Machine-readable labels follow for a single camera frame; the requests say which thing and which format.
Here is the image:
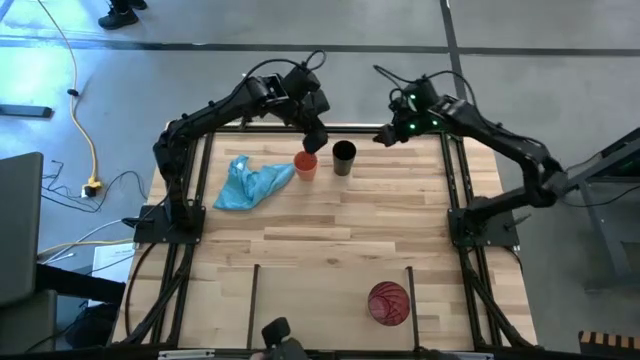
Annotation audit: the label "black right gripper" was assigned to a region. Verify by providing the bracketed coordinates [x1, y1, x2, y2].
[373, 79, 444, 148]

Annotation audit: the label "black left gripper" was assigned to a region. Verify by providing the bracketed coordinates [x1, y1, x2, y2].
[299, 89, 332, 155]

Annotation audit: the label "small orange cup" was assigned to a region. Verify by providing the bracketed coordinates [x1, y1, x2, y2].
[292, 149, 319, 182]

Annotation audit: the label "black cup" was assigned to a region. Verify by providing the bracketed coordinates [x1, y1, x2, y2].
[331, 139, 358, 177]

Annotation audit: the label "large dark red cup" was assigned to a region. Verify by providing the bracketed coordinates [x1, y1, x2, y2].
[367, 280, 412, 328]

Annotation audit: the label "teal cloth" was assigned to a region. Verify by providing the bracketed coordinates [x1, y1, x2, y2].
[213, 153, 297, 212]

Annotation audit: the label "black hand-held device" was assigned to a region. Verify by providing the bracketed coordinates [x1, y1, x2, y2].
[260, 316, 310, 360]

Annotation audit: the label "yellow power plug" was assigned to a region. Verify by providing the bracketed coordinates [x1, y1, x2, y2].
[82, 177, 104, 198]

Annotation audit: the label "person's black shoe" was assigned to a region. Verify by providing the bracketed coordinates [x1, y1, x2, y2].
[97, 8, 140, 30]

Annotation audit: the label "white paper sheet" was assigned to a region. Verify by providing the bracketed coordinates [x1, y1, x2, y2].
[92, 242, 136, 284]

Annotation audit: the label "grey metal cart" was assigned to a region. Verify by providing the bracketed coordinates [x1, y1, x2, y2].
[559, 127, 640, 291]

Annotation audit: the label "black bag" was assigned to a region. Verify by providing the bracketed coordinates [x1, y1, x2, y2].
[64, 302, 121, 350]

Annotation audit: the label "black flat floor bar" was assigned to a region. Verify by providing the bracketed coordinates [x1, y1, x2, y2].
[0, 103, 55, 120]

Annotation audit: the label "orange black striped object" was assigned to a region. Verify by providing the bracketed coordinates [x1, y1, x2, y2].
[578, 329, 640, 357]

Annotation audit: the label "black aluminium table frame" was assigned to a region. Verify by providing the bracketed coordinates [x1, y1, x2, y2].
[107, 123, 539, 351]

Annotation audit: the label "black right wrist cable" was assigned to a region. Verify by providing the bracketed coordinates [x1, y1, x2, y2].
[372, 63, 476, 109]

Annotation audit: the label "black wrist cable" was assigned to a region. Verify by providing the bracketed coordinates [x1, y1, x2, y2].
[372, 63, 476, 109]
[219, 48, 329, 109]

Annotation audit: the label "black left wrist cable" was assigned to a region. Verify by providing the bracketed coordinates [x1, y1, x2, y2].
[219, 48, 329, 109]

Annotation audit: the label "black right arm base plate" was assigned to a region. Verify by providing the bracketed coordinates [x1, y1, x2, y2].
[447, 207, 532, 247]

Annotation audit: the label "black floor cables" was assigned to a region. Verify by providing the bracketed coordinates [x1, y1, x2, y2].
[40, 159, 151, 214]

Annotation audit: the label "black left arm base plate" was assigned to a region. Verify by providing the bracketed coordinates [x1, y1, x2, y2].
[122, 203, 207, 245]

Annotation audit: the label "black cable bundle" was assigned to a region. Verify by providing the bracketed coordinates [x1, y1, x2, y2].
[123, 242, 196, 347]
[462, 249, 534, 349]

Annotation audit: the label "yellow cable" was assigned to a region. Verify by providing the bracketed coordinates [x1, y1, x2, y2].
[35, 0, 101, 184]
[37, 238, 135, 257]

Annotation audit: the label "white bracket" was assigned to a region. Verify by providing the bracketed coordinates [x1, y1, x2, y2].
[158, 349, 216, 360]
[438, 351, 495, 360]

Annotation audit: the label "grey floor cable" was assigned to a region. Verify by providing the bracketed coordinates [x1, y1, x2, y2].
[42, 218, 124, 265]

